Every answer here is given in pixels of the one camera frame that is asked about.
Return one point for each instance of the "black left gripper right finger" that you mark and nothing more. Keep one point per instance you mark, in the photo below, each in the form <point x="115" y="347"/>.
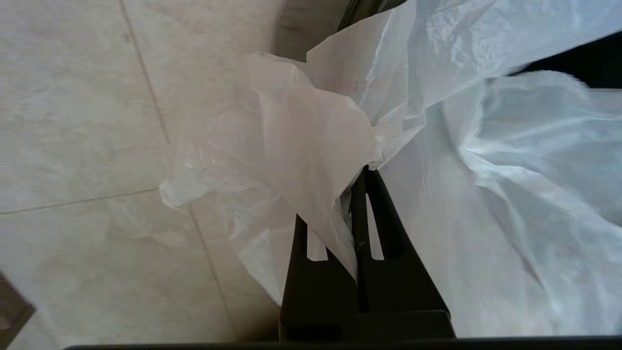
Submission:
<point x="398" y="282"/>

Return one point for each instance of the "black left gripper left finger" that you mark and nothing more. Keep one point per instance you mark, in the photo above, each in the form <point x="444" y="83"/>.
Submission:
<point x="316" y="291"/>

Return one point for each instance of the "white red-printed liner bag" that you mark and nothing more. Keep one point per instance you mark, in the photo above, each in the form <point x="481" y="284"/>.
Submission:
<point x="510" y="160"/>

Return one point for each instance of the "black round trash bin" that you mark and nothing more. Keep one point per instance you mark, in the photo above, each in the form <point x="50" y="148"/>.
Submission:
<point x="573" y="61"/>

